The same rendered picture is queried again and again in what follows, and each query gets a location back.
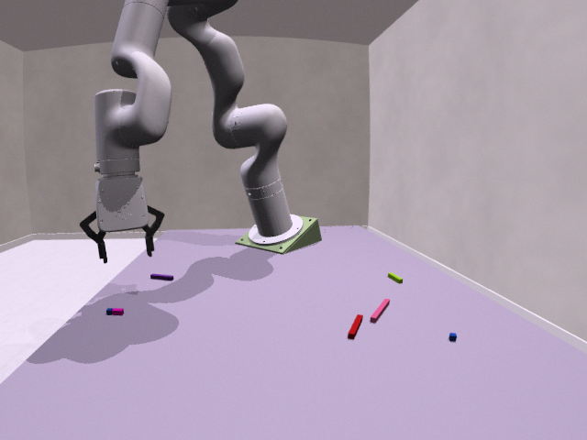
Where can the purple rod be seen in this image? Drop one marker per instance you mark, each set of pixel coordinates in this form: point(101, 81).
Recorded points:
point(161, 277)

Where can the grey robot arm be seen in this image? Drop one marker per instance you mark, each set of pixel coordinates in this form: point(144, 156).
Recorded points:
point(125, 120)

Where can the lime green rod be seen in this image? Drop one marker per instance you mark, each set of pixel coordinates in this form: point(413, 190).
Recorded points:
point(395, 278)

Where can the red rod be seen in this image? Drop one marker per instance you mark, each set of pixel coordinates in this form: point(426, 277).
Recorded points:
point(355, 327)

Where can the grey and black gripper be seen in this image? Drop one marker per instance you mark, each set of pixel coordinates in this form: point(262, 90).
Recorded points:
point(121, 204)

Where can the pink rod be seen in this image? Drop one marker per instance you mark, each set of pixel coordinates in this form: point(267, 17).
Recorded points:
point(376, 315)

